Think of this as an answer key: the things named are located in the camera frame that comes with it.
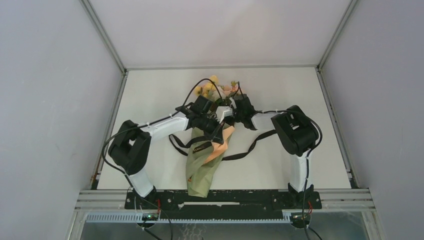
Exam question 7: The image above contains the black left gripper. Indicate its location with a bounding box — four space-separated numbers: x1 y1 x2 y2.
197 114 225 145

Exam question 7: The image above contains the peach white fake flower bunch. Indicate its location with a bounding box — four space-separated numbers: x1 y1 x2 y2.
215 81 241 106

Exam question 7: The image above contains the black strap lanyard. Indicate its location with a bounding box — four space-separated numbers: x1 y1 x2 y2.
168 129 278 162

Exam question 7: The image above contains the orange wrapping paper sheet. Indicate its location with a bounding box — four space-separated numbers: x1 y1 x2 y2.
185 124 235 198

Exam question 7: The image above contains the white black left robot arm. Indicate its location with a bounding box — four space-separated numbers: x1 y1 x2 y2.
104 96 233 209

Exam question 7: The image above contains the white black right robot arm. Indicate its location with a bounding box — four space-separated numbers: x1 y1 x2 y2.
233 94 323 208

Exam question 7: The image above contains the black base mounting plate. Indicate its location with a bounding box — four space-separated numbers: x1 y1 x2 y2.
124 189 323 219

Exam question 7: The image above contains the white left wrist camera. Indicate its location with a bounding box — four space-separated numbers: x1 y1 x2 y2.
215 106 234 125

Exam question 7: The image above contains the aluminium front frame rail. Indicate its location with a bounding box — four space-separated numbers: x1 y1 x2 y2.
75 189 376 212

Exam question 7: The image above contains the white cable duct strip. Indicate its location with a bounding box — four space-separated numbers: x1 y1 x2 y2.
85 212 293 224

